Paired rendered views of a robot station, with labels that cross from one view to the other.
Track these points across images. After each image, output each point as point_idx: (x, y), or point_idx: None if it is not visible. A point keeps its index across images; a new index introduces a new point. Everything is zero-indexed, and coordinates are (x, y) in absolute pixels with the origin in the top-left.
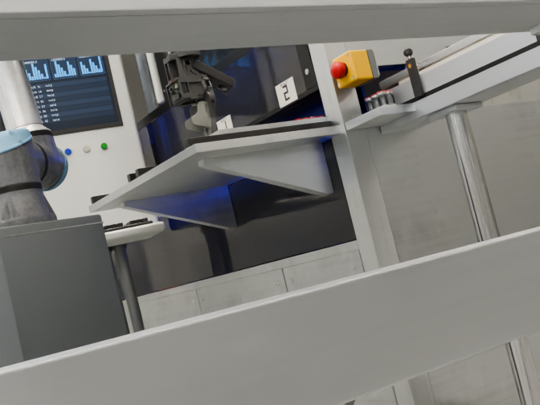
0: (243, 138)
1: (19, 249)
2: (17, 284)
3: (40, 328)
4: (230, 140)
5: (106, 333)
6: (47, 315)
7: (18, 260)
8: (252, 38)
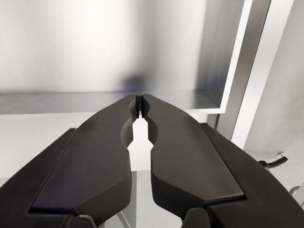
0: (272, 58)
1: (133, 220)
2: (135, 202)
3: (133, 173)
4: (259, 97)
5: None
6: (131, 174)
7: (134, 214)
8: None
